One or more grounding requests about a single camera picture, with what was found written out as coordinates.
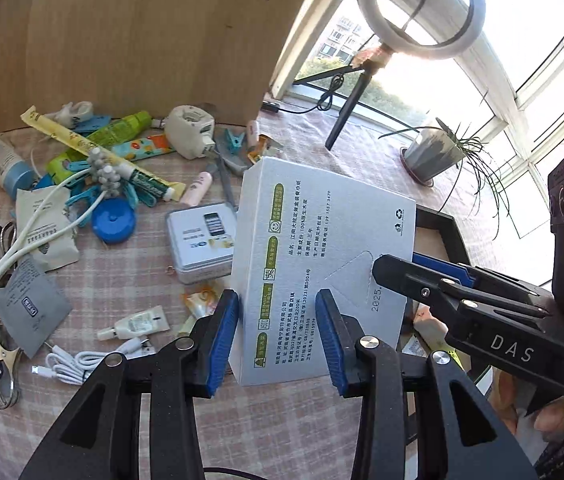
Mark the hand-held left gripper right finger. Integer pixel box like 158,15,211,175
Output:
314,289,538,480

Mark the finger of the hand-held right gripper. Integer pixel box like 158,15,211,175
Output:
372,254,556,322
412,252,553,302

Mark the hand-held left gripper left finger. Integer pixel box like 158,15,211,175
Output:
18,289,240,480

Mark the orange white coffee sachet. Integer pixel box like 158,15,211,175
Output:
181,282,226,338

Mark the black storage box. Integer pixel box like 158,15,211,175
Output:
397,205,493,401

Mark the small white cream tube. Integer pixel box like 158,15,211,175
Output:
96,306,171,342

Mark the silver tin box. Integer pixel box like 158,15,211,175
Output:
165,202,239,285

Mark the white tissue box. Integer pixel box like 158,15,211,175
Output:
228,156,417,387

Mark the white usb cable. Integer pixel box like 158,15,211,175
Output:
32,336,157,387

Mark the white beaded massager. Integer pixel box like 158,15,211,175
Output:
0,147,129,314

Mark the white round gadget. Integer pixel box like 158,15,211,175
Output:
164,105,217,161

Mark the person's right hand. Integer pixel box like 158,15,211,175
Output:
489,367,564,436

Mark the orange snack packet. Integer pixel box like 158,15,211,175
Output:
413,305,450,343

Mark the pink checked tablecloth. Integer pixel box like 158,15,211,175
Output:
0,107,527,480

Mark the potted spider plant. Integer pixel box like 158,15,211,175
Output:
378,117,503,241

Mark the small pink bottle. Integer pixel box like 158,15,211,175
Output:
180,171,213,207

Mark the blue grey nail file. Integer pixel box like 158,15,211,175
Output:
214,152,237,209

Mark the blue round tape measure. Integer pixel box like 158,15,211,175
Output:
91,199,138,245

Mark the grey plastic tool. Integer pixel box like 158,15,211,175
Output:
217,149,251,177

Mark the orange sauce sachet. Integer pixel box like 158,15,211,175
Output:
247,135,283,167

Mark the grey foil sachet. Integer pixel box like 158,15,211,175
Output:
0,255,73,359

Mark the light blue plastic clip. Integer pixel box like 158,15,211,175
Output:
64,187,104,213

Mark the teal clothes peg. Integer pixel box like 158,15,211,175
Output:
214,128,247,157

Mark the white paper sachet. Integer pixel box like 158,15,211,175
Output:
14,185,82,272

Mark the colourful printed toothpaste tube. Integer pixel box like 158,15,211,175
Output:
111,135,177,162

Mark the lime green tube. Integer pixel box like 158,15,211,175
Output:
88,111,153,148

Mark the yellow toothbrush packet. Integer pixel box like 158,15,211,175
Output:
20,106,186,203

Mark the white crumpled wrapper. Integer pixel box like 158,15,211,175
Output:
56,101,94,129

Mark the white bottle with blue cap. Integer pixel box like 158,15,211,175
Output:
0,140,39,200

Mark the light wooden board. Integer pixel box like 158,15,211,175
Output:
0,0,335,142

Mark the white window frame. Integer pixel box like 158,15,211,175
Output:
267,0,564,311

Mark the black ring light cable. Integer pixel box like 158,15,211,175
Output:
261,72,347,115

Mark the white ring light on tripod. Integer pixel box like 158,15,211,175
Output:
293,0,487,152

